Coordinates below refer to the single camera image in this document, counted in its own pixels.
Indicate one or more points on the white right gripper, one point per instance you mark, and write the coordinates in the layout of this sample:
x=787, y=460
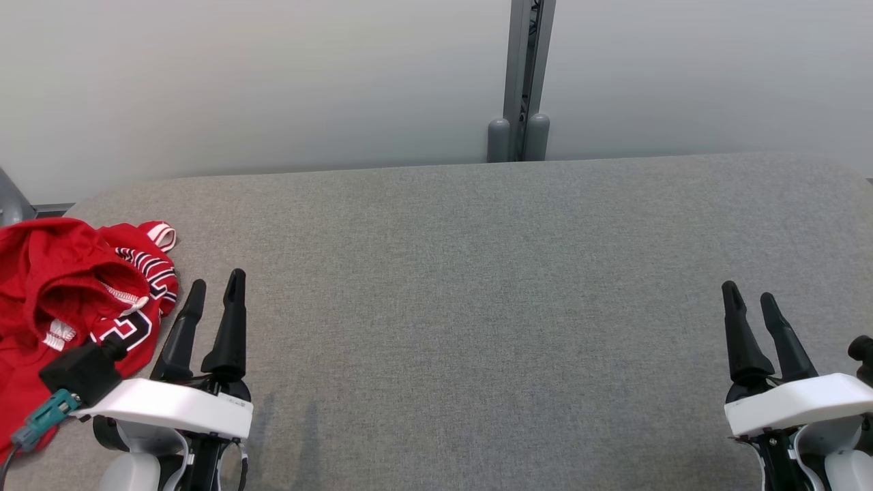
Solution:
x=798, y=402

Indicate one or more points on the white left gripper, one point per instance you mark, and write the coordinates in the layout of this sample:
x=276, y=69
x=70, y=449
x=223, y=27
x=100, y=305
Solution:
x=170, y=409

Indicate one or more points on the red Bulls 23 jersey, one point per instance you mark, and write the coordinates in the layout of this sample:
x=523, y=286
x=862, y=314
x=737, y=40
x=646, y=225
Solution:
x=146, y=273

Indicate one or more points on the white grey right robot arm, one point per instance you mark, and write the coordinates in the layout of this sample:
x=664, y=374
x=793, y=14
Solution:
x=849, y=464

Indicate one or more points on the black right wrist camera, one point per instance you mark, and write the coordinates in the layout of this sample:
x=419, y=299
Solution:
x=863, y=358

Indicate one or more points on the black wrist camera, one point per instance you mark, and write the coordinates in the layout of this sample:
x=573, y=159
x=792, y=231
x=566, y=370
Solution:
x=82, y=372
x=863, y=358

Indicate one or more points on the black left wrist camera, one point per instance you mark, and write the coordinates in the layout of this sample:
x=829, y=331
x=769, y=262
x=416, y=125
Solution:
x=82, y=372

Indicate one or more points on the teal left camera connector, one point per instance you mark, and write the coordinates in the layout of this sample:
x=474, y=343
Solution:
x=44, y=416

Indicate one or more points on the dark grey floor rail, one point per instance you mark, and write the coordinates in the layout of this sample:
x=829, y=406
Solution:
x=54, y=209

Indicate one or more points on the grey metal partition post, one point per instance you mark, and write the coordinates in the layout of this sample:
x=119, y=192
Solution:
x=522, y=61
x=12, y=201

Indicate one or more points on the grey rounded post foot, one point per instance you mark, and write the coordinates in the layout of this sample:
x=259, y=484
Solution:
x=538, y=136
x=498, y=140

